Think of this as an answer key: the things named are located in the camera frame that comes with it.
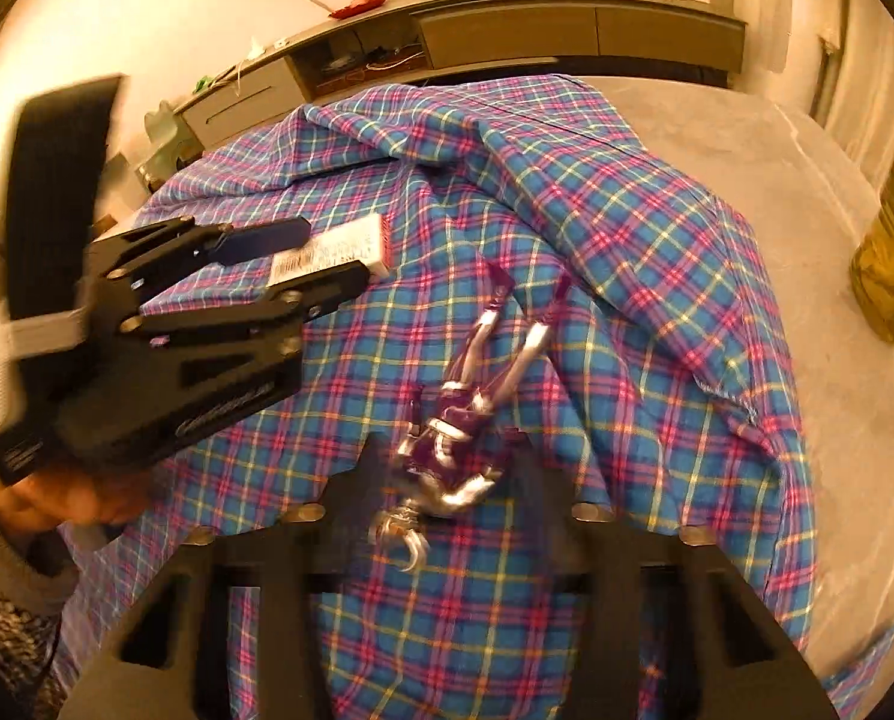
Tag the red tray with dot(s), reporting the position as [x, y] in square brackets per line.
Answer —
[357, 6]

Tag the red and white small box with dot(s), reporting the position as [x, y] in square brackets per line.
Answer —
[342, 247]

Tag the purple and silver toy figure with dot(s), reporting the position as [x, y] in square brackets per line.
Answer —
[447, 442]

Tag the green item on cabinet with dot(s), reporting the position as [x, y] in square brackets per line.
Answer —
[205, 82]

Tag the blue pink plaid cloth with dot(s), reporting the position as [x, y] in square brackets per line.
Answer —
[642, 240]

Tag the person's left forearm grey sleeve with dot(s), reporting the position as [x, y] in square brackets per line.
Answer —
[4, 615]

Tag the person's left hand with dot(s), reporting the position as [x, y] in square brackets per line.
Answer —
[64, 499]

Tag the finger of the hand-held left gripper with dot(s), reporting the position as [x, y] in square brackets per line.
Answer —
[267, 238]
[327, 289]

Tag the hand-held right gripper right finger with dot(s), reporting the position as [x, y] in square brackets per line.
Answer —
[544, 510]

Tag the pale green chair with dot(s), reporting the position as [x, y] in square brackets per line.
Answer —
[169, 146]

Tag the long grey wall cabinet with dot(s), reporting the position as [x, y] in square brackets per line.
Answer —
[507, 34]

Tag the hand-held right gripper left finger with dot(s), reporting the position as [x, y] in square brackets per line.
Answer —
[357, 495]

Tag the small white figurine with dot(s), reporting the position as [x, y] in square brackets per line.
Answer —
[256, 50]

